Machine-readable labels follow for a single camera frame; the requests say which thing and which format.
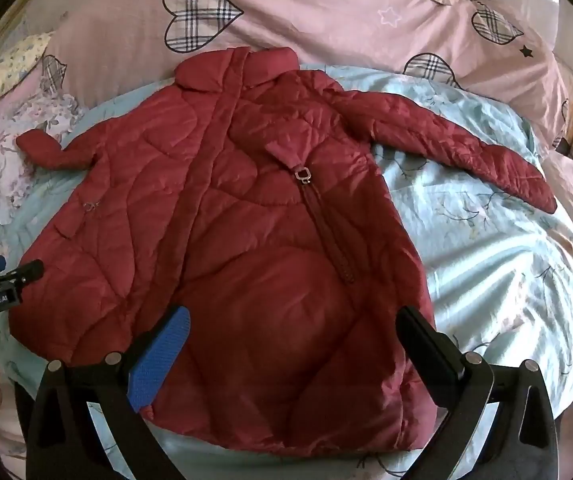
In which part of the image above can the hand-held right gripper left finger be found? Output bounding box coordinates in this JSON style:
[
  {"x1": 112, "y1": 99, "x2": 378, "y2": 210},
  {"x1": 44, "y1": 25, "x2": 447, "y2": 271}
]
[{"x1": 25, "y1": 305, "x2": 190, "y2": 480}]

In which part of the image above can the light blue floral bed sheet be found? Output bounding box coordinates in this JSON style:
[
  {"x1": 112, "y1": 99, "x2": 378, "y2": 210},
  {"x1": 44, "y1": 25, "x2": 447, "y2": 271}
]
[{"x1": 0, "y1": 62, "x2": 573, "y2": 480}]

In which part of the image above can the yellow floral pillow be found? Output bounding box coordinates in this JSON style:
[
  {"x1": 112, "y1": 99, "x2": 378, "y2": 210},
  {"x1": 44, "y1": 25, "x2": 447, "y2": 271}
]
[{"x1": 0, "y1": 30, "x2": 56, "y2": 117}]

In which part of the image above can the red quilted jacket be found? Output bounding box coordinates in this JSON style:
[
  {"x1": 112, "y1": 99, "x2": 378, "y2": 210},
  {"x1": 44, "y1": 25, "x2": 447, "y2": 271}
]
[{"x1": 9, "y1": 46, "x2": 558, "y2": 458}]

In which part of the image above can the white floral cloth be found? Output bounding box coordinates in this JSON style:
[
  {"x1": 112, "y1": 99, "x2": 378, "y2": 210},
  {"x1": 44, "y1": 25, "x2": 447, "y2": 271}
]
[{"x1": 0, "y1": 91, "x2": 86, "y2": 261}]

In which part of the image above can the pink plaid-heart duvet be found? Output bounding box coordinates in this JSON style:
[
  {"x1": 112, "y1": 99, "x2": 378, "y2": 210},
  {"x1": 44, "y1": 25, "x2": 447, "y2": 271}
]
[{"x1": 41, "y1": 0, "x2": 573, "y2": 161}]

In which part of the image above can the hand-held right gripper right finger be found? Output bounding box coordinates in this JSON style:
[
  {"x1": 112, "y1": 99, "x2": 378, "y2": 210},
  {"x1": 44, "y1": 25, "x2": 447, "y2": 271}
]
[{"x1": 396, "y1": 305, "x2": 560, "y2": 480}]

